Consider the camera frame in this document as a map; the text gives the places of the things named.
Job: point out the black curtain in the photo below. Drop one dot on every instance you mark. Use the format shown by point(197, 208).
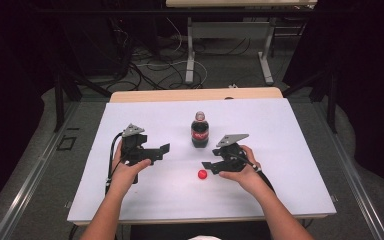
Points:
point(10, 66)
point(370, 66)

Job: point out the white table mat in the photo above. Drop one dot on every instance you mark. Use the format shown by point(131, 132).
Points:
point(280, 150)

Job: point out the wooden table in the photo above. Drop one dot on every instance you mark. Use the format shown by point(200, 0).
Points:
point(193, 94)

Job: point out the desk with white legs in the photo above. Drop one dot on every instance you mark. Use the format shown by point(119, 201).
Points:
point(228, 30)

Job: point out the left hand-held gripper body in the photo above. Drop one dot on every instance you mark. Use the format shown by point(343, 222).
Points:
point(133, 148)

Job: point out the black metal stand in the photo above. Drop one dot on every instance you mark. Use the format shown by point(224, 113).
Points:
point(60, 100)
point(330, 100)

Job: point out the person's right hand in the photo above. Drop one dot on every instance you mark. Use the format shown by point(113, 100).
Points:
point(246, 178)

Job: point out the white floor plug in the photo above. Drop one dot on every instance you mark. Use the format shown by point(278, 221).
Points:
point(233, 86)

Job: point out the red bottle cap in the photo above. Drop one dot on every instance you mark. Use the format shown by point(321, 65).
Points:
point(202, 174)

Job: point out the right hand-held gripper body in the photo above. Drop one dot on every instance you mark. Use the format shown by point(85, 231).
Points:
point(231, 156)

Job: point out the cola bottle with red label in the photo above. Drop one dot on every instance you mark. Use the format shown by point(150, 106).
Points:
point(200, 131)

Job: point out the black equipment box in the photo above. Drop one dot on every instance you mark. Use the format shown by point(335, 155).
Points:
point(93, 46)

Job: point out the person's left hand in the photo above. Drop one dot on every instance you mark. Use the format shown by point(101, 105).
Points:
point(126, 176)

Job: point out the metal floor rail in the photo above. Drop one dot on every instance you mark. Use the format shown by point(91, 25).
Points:
point(353, 180)
point(30, 180)

